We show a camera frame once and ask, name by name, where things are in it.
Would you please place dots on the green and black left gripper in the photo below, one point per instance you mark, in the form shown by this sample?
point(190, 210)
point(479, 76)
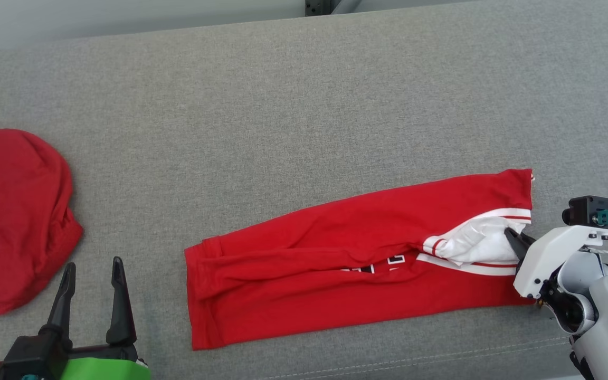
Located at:
point(93, 369)

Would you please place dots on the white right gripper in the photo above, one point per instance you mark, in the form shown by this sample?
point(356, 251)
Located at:
point(552, 253)

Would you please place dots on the red shorts with white stripe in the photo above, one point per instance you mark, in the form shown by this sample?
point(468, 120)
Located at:
point(13, 221)

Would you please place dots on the red jersey with white trim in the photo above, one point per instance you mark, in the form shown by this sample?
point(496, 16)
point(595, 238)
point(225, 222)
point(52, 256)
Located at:
point(309, 285)

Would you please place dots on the grey fabric sofa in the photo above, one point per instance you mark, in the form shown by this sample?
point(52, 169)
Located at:
point(283, 105)

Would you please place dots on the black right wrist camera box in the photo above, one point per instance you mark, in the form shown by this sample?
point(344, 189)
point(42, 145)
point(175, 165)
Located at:
point(583, 210)

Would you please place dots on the grey cylindrical post foot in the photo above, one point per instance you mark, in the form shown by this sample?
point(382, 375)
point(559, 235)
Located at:
point(345, 5)

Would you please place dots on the grey metal frame post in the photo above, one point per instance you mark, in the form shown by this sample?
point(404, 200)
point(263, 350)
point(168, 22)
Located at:
point(317, 6)

